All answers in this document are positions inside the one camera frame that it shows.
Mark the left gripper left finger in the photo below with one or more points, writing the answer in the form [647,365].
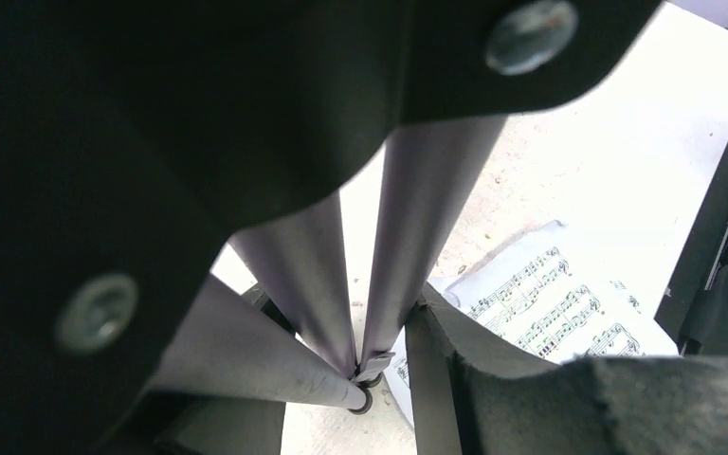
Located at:
[137,136]

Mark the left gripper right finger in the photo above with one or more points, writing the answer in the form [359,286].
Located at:
[475,393]

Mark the lilac perforated music stand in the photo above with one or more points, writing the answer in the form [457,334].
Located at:
[226,348]

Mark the top sheet music page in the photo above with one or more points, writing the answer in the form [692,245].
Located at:
[545,294]

